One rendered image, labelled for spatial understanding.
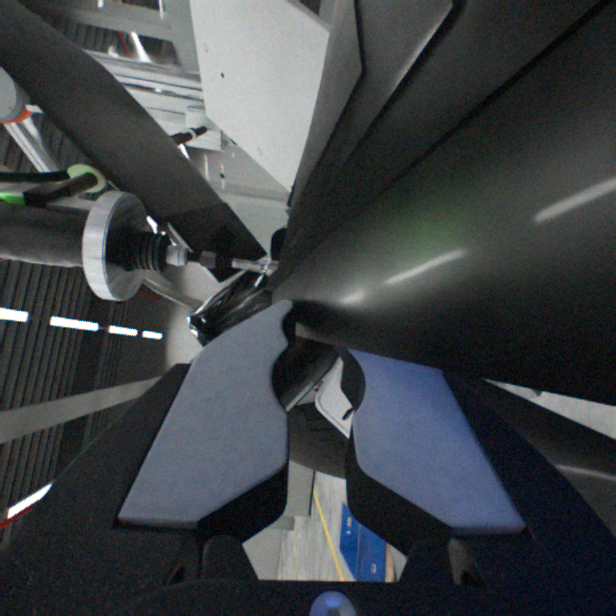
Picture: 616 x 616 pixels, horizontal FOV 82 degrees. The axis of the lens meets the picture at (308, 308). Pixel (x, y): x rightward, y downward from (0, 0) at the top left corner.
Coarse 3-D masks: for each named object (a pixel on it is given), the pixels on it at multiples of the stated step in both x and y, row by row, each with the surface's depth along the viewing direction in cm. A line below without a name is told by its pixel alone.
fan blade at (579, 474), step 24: (480, 384) 24; (504, 408) 23; (528, 408) 22; (528, 432) 22; (552, 432) 21; (576, 432) 20; (600, 432) 20; (552, 456) 21; (576, 456) 20; (600, 456) 20; (576, 480) 20; (600, 480) 20; (600, 504) 20
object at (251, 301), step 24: (264, 264) 31; (240, 288) 28; (264, 288) 28; (192, 312) 29; (216, 312) 27; (240, 312) 27; (216, 336) 26; (288, 360) 27; (312, 360) 28; (336, 360) 30; (288, 384) 27
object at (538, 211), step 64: (384, 0) 7; (448, 0) 5; (512, 0) 4; (576, 0) 4; (384, 64) 7; (448, 64) 5; (512, 64) 4; (576, 64) 4; (320, 128) 11; (384, 128) 7; (448, 128) 5; (512, 128) 5; (576, 128) 4; (320, 192) 11; (384, 192) 7; (448, 192) 6; (512, 192) 5; (576, 192) 4; (320, 256) 11; (384, 256) 7; (448, 256) 6; (512, 256) 5; (576, 256) 4; (320, 320) 11; (384, 320) 8; (448, 320) 6; (512, 320) 5; (576, 320) 4; (512, 384) 5; (576, 384) 4
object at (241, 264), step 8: (192, 256) 23; (200, 256) 23; (208, 256) 23; (216, 256) 24; (200, 264) 24; (208, 264) 23; (216, 264) 24; (224, 264) 24; (232, 264) 24; (240, 264) 24; (248, 264) 24; (256, 264) 24
